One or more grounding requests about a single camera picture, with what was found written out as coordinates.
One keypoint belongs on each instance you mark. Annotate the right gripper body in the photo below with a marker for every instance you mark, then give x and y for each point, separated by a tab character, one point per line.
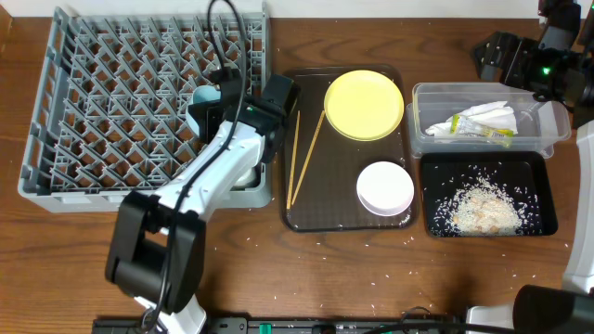
535	70

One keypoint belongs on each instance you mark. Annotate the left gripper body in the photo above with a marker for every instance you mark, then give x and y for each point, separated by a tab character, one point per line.
204	121

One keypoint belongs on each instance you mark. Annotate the wrapper and napkin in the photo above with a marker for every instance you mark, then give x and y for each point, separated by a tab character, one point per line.
494	120

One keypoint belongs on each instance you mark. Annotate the light blue bowl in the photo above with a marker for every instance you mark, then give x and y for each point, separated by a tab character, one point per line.
204	115

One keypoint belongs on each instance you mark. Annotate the white paper cup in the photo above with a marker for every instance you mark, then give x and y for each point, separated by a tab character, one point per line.
248	180

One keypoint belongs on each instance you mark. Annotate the white pink bowl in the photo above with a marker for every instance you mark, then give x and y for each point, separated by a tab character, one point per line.
385	188

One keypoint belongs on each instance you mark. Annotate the rice and food scraps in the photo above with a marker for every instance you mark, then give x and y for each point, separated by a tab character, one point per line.
482	208

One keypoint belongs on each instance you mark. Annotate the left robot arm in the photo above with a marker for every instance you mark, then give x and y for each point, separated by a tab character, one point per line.
157	249

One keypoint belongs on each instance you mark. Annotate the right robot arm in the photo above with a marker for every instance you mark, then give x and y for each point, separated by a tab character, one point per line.
558	66

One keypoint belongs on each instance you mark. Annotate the black waste tray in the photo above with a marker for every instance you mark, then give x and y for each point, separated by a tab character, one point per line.
442	173

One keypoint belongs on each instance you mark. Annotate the grey dishwasher rack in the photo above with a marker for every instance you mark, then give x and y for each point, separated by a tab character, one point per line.
110	108

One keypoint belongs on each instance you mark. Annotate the left wooden chopstick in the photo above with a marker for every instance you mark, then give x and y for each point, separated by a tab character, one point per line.
293	160

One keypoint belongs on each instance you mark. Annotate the wooden chopstick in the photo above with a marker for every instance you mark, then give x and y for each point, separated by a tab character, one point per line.
308	156
293	160

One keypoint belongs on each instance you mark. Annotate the right wooden chopstick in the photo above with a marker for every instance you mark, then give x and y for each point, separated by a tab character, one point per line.
308	156

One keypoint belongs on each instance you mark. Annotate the dark brown serving tray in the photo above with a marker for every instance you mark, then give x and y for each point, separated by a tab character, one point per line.
327	200

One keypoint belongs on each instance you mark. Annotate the clear plastic bin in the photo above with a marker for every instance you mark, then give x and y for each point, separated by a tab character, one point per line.
540	124

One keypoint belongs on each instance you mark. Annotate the yellow plate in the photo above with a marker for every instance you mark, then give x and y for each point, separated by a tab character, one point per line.
364	105

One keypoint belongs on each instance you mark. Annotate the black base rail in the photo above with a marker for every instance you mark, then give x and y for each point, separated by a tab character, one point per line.
239	325

